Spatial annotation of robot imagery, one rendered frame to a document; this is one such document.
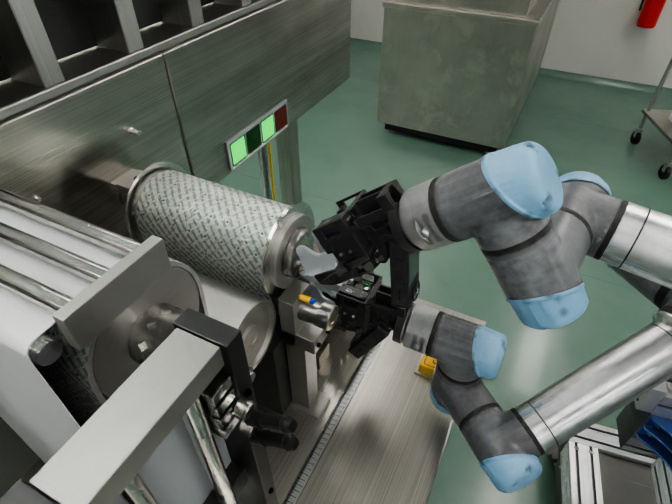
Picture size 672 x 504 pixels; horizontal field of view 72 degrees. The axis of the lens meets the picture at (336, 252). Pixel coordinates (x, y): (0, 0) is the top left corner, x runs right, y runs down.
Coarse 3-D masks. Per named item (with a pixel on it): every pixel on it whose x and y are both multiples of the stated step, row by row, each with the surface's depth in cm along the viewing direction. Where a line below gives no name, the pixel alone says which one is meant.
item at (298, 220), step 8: (136, 208) 72; (296, 216) 66; (304, 216) 67; (288, 224) 64; (296, 224) 66; (304, 224) 68; (312, 224) 71; (280, 232) 64; (288, 232) 64; (280, 240) 63; (280, 248) 63; (272, 256) 63; (280, 256) 64; (272, 264) 64; (280, 264) 65; (272, 272) 64; (280, 272) 66; (272, 280) 66; (280, 280) 67; (288, 280) 69
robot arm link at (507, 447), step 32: (608, 352) 69; (640, 352) 67; (576, 384) 68; (608, 384) 66; (640, 384) 66; (480, 416) 71; (512, 416) 69; (544, 416) 67; (576, 416) 66; (480, 448) 69; (512, 448) 67; (544, 448) 67; (512, 480) 65
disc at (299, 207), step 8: (288, 208) 64; (296, 208) 66; (304, 208) 68; (280, 216) 63; (288, 216) 65; (312, 216) 72; (280, 224) 63; (272, 232) 62; (272, 240) 62; (264, 248) 62; (272, 248) 63; (264, 256) 62; (264, 264) 62; (264, 272) 63; (264, 280) 64; (264, 288) 65; (272, 288) 67; (280, 288) 69; (272, 296) 68
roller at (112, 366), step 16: (176, 272) 47; (160, 288) 46; (176, 288) 48; (192, 288) 50; (144, 304) 44; (176, 304) 49; (192, 304) 51; (128, 320) 43; (112, 336) 42; (128, 336) 44; (96, 352) 40; (112, 352) 42; (128, 352) 44; (96, 368) 41; (112, 368) 43; (128, 368) 45; (96, 384) 42; (112, 384) 44
